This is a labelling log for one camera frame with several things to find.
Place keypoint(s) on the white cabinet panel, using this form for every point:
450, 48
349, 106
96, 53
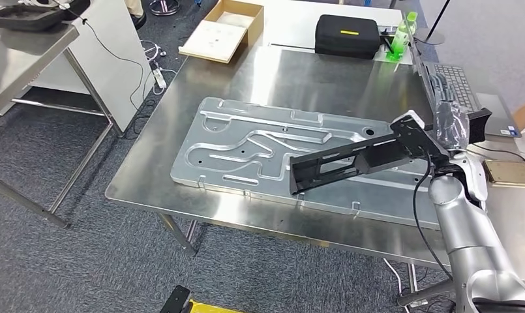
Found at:
111, 65

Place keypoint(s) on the black plastic frame part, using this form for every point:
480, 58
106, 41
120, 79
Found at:
331, 168

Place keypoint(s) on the white desk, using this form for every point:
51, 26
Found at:
296, 21

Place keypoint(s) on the white power strip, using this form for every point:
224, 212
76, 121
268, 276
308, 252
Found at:
159, 77

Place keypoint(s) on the black foam tray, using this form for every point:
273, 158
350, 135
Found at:
24, 19

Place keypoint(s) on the steel side table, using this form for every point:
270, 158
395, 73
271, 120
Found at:
20, 56

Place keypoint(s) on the grey laptop computer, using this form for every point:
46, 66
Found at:
461, 86

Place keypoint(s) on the stamped aluminium sheet panel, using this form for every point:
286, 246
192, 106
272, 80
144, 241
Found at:
227, 142

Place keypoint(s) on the black robot foot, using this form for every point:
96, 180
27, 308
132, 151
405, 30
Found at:
175, 300

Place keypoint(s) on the black case with yellow label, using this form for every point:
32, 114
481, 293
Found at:
344, 41

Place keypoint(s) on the open cardboard box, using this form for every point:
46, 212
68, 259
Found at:
214, 39

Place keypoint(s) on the black pole stand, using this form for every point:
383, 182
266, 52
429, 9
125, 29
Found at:
430, 39

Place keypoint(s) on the stainless steel workbench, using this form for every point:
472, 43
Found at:
331, 86

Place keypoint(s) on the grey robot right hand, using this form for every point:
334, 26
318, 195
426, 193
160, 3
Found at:
452, 125

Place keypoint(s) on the green plastic bottle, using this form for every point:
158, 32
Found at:
400, 39

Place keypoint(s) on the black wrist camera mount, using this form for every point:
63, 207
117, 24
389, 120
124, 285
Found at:
417, 140

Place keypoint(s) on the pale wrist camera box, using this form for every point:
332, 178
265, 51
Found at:
411, 114

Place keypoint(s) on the tan perforated board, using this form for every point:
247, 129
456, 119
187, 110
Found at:
512, 172

